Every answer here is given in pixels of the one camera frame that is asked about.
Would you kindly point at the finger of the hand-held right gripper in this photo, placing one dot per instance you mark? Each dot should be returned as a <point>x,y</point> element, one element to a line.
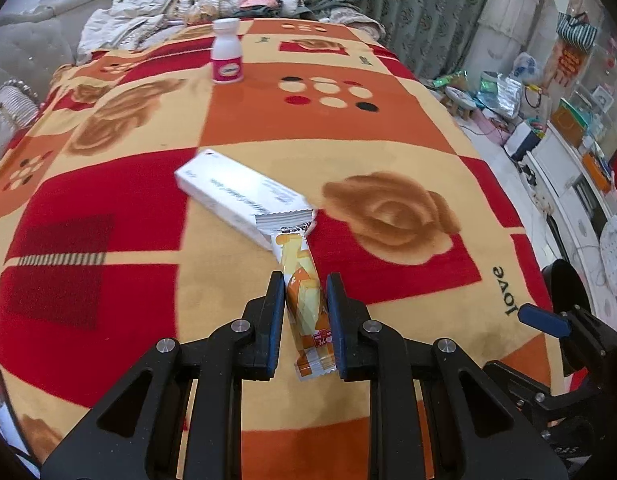
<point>538,316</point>

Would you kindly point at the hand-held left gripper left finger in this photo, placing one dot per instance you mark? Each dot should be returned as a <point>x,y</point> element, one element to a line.
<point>274,340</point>

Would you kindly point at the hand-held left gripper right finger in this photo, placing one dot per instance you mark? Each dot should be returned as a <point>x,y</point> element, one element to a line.
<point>337,345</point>

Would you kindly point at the yellow snack wrapper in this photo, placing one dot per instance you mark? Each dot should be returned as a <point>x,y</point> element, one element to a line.
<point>303,300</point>

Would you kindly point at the white medicine box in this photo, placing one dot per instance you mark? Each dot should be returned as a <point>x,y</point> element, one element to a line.
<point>223,185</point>

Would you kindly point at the white low cabinet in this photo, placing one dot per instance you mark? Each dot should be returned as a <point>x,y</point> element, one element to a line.
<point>568,195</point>

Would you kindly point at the red orange printed blanket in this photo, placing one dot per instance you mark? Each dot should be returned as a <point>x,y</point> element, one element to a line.
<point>138,285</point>

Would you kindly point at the silver foil bag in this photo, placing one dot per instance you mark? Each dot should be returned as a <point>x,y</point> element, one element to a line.
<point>503,95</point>

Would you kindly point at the small round stool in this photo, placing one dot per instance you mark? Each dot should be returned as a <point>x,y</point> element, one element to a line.
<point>461,100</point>

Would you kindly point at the white blue plastic bag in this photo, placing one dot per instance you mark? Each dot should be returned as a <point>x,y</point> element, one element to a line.
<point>525,67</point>

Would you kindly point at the green packets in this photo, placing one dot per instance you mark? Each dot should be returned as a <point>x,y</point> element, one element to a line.
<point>448,80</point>

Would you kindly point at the green striped tote bag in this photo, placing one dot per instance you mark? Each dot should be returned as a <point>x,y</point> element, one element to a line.
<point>578,34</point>

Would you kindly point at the white bottle pink label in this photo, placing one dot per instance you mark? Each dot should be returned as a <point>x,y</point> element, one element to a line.
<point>227,55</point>

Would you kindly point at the white wardrobe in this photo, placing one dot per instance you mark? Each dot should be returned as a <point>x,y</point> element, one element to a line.
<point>518,10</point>

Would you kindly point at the beaded bolster pillow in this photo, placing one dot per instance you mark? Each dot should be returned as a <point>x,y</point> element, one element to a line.
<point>8,120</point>

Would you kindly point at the grey tufted headboard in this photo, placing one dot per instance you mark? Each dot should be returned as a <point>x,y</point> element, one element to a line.
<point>23,55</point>

